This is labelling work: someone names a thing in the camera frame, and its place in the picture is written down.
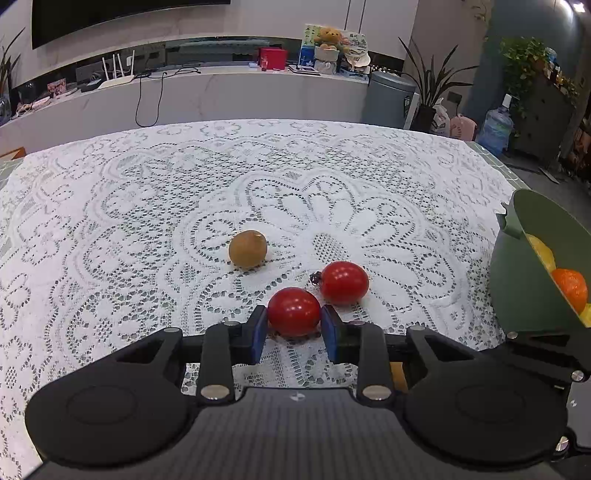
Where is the red box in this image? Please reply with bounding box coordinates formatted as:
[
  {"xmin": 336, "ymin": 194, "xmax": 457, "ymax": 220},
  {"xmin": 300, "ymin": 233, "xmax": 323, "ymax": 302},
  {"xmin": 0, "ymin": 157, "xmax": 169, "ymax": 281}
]
[{"xmin": 257, "ymin": 47, "xmax": 289, "ymax": 72}]

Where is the black cable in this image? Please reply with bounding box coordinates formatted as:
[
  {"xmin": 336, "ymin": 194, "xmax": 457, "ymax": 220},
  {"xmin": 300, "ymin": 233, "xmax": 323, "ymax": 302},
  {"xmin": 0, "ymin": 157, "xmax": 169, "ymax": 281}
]
[{"xmin": 135, "ymin": 67, "xmax": 200, "ymax": 128}]

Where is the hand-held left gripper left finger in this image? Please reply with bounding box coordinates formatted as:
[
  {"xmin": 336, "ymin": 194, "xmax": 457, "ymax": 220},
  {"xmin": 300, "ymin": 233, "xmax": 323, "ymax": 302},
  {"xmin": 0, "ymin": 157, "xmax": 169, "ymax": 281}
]
[{"xmin": 113, "ymin": 305, "xmax": 269, "ymax": 407}]

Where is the orange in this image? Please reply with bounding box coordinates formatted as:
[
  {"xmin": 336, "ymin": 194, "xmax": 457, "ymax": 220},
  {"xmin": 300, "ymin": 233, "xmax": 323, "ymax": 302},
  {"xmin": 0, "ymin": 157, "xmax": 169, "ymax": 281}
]
[{"xmin": 551, "ymin": 268, "xmax": 589, "ymax": 315}]

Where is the black television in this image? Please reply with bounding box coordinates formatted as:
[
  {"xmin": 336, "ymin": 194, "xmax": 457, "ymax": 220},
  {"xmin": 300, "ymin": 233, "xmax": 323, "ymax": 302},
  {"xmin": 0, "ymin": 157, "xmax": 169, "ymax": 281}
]
[{"xmin": 31, "ymin": 0, "xmax": 232, "ymax": 49}]

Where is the red tomato with dark stem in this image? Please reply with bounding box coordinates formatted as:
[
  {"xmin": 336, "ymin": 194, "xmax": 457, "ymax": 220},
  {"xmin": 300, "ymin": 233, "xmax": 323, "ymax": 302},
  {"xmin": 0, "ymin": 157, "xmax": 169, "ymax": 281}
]
[{"xmin": 310, "ymin": 261, "xmax": 370, "ymax": 306}]

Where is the leafy green plant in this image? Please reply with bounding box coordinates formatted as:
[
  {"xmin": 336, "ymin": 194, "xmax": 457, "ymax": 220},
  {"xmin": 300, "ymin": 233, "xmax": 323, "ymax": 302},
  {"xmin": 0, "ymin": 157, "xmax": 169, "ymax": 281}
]
[{"xmin": 501, "ymin": 37, "xmax": 551, "ymax": 116}]

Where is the blue water bottle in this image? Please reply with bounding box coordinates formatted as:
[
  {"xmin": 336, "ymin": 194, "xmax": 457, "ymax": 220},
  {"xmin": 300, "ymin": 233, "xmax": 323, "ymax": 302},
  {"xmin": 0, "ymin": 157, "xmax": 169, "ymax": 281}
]
[{"xmin": 476, "ymin": 95, "xmax": 515, "ymax": 158}]

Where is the white router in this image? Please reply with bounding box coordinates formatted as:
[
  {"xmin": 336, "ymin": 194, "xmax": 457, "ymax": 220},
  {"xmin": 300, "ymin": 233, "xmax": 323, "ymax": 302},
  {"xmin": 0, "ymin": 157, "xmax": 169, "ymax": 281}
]
[{"xmin": 100, "ymin": 50, "xmax": 137, "ymax": 89}]

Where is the white plastic bag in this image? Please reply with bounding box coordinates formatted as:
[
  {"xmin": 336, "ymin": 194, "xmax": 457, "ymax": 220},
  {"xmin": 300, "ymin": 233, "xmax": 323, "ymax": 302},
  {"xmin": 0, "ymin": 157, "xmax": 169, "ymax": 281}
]
[{"xmin": 431, "ymin": 99, "xmax": 451, "ymax": 137}]

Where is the brown kiwi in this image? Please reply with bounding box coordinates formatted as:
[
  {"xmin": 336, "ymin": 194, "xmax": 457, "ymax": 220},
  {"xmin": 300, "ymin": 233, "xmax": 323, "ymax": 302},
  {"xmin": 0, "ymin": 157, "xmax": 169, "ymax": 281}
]
[{"xmin": 228, "ymin": 230, "xmax": 269, "ymax": 268}]

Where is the dark cabinet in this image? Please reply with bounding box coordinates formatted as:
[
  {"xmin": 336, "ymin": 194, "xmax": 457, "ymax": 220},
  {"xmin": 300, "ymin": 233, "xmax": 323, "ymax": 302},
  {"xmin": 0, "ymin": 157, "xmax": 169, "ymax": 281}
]
[{"xmin": 510, "ymin": 74, "xmax": 579, "ymax": 162}]

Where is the pink container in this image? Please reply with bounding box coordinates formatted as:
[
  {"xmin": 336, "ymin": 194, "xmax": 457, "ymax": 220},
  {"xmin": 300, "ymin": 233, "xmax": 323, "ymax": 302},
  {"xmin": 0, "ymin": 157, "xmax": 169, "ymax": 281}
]
[{"xmin": 450, "ymin": 115, "xmax": 478, "ymax": 143}]

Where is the round paper fan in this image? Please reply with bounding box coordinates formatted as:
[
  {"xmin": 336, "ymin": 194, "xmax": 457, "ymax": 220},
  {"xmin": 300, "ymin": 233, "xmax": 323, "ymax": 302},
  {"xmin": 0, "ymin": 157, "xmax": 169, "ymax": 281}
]
[{"xmin": 344, "ymin": 37, "xmax": 371, "ymax": 71}]

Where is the potted plant in glass vase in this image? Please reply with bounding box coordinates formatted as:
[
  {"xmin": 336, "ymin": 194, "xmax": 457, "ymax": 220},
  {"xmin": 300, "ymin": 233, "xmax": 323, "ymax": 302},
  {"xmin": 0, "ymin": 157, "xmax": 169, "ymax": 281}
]
[{"xmin": 0, "ymin": 28, "xmax": 27, "ymax": 126}]

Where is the white media console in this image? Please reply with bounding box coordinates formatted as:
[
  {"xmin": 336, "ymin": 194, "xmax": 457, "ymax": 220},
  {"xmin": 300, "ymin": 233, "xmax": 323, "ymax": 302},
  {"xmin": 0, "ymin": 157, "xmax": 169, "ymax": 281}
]
[{"xmin": 0, "ymin": 65, "xmax": 371, "ymax": 154}]

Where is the grey trash can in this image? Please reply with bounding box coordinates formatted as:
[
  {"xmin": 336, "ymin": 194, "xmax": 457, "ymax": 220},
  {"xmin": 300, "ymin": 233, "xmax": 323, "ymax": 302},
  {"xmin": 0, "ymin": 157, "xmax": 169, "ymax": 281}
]
[{"xmin": 361, "ymin": 71, "xmax": 419, "ymax": 130}]

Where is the white lace tablecloth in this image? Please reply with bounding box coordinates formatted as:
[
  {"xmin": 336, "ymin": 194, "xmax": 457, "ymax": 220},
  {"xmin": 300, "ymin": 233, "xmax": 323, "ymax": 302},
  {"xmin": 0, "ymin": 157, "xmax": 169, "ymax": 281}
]
[{"xmin": 0, "ymin": 119, "xmax": 519, "ymax": 480}]

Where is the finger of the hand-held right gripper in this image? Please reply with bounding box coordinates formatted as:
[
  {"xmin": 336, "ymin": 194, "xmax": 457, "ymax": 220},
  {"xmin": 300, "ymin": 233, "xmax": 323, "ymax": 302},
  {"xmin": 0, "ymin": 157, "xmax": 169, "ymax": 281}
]
[{"xmin": 480, "ymin": 330, "xmax": 591, "ymax": 386}]

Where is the green plastic bowl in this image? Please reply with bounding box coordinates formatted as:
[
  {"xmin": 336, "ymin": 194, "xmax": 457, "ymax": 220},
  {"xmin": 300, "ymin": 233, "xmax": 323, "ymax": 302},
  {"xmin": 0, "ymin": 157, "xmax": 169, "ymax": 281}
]
[{"xmin": 489, "ymin": 188, "xmax": 591, "ymax": 335}]

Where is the plush toy in pot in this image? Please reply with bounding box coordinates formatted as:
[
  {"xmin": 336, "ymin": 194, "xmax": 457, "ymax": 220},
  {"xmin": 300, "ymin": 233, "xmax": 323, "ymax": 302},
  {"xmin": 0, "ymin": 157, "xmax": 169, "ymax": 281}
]
[{"xmin": 314, "ymin": 27, "xmax": 345, "ymax": 75}]

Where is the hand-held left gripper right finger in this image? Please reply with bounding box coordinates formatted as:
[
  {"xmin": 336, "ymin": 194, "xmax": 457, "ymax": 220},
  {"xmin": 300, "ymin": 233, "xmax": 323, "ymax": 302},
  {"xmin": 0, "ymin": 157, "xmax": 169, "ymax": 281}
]
[{"xmin": 320, "ymin": 305, "xmax": 478, "ymax": 407}]

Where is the long-leaf potted plant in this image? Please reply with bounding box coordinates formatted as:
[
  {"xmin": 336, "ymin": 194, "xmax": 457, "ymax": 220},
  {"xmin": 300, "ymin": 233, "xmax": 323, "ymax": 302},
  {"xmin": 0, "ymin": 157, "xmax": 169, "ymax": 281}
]
[{"xmin": 398, "ymin": 37, "xmax": 479, "ymax": 134}]

